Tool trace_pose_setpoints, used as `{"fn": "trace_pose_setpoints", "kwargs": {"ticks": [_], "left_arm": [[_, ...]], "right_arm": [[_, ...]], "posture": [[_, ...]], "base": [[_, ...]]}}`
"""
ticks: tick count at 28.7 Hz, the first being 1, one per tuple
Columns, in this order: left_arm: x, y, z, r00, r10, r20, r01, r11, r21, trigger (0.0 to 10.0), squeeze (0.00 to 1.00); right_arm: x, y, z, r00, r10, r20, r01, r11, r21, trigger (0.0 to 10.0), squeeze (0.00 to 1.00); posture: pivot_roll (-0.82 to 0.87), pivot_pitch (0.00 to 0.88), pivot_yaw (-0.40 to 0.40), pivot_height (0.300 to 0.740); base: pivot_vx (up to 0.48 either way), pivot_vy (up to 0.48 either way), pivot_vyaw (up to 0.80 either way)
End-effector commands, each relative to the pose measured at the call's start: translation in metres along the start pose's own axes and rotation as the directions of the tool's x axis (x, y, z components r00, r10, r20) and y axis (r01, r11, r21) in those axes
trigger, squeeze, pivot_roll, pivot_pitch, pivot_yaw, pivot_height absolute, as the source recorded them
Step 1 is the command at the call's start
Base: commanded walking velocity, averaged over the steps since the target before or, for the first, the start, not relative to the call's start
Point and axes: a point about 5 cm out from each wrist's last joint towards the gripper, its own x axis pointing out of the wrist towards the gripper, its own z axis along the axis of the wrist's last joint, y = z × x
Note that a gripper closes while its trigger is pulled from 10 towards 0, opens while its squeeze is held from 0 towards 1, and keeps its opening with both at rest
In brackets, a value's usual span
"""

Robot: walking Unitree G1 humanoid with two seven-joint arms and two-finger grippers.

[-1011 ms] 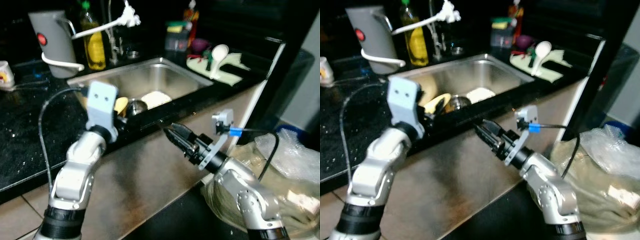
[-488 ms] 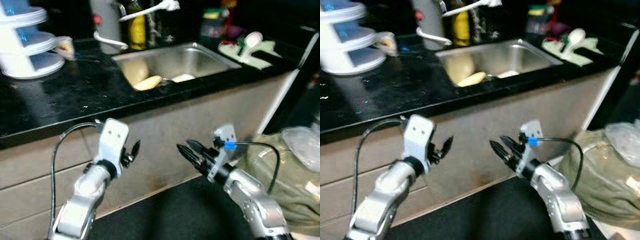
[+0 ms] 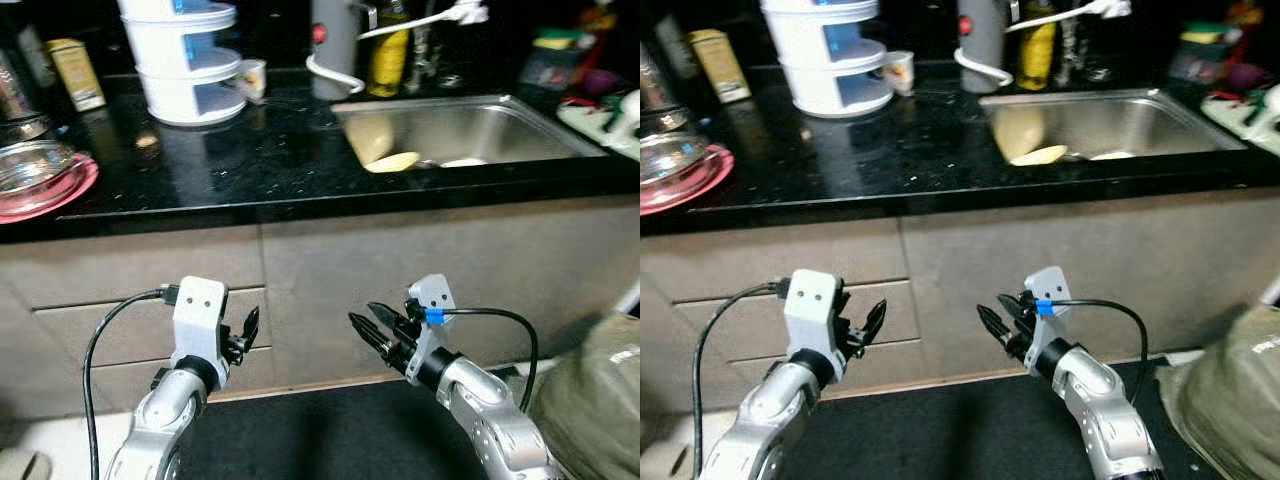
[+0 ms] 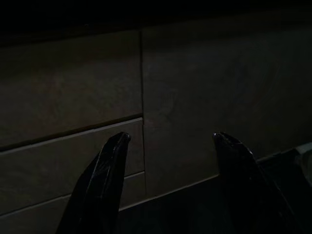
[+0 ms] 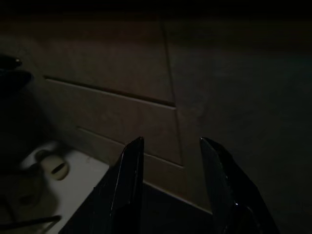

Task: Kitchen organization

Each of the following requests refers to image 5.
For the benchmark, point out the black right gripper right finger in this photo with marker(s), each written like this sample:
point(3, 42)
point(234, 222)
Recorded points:
point(226, 195)

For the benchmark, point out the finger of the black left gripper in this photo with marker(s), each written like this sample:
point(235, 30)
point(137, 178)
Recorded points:
point(14, 77)
point(9, 62)

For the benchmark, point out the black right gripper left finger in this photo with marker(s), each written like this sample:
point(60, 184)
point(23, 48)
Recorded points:
point(126, 185)

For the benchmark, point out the grey drawer front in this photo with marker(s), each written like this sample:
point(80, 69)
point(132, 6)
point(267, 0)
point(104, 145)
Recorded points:
point(161, 170)
point(122, 117)
point(104, 65)

